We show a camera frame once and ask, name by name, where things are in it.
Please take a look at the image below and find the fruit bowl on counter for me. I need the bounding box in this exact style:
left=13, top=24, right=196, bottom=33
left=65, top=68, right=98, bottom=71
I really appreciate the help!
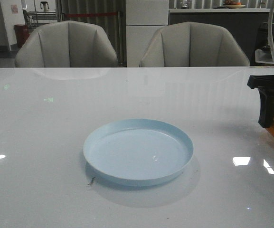
left=223, top=0, right=245, bottom=9

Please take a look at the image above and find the white cabinet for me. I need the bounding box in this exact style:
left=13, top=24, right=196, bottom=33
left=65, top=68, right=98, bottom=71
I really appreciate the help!
left=125, top=0, right=169, bottom=67

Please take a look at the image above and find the beige upholstered chair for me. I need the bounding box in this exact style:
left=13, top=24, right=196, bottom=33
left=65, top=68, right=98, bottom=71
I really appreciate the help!
left=15, top=20, right=118, bottom=68
left=140, top=22, right=249, bottom=67

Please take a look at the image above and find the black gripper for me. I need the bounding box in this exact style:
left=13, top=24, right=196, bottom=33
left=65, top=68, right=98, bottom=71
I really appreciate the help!
left=247, top=75, right=274, bottom=128

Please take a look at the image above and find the red barrier belt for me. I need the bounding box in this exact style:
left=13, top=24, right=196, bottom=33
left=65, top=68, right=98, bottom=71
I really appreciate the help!
left=64, top=11, right=118, bottom=18

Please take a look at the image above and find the metal barrier post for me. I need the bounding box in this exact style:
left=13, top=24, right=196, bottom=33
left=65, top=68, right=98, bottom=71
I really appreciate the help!
left=117, top=11, right=124, bottom=66

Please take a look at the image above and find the white cable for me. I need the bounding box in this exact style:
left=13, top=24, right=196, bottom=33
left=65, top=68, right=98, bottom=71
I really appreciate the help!
left=267, top=0, right=274, bottom=63

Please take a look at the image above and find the dark grey counter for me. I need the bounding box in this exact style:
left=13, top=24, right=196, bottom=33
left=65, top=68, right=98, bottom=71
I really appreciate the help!
left=169, top=8, right=269, bottom=65

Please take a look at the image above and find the right beige upholstered chair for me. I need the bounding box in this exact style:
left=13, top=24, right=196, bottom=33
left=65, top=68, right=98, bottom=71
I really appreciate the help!
left=140, top=22, right=249, bottom=67

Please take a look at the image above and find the red bin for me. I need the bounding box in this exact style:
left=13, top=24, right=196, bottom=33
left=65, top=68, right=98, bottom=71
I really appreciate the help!
left=14, top=24, right=29, bottom=48

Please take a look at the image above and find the light blue round plate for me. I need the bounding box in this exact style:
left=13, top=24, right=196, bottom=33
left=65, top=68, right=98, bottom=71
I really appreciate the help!
left=83, top=119, right=194, bottom=187

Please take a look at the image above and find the left beige upholstered chair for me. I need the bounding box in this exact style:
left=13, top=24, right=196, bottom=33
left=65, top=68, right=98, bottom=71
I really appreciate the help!
left=15, top=20, right=118, bottom=68

